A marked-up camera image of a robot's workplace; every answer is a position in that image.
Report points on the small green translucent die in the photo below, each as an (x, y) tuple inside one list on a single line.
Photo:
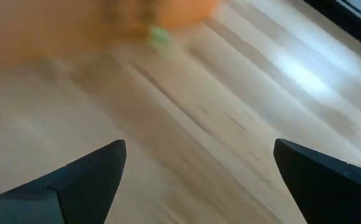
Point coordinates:
[(159, 37)]

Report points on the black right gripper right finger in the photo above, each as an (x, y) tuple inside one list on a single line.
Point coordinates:
[(330, 193)]

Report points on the black aluminium table frame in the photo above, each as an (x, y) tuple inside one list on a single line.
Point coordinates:
[(354, 25)]

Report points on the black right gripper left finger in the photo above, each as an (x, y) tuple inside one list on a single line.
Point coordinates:
[(93, 180)]

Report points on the orange translucent plastic tray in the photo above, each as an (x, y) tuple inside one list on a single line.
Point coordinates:
[(74, 25)]

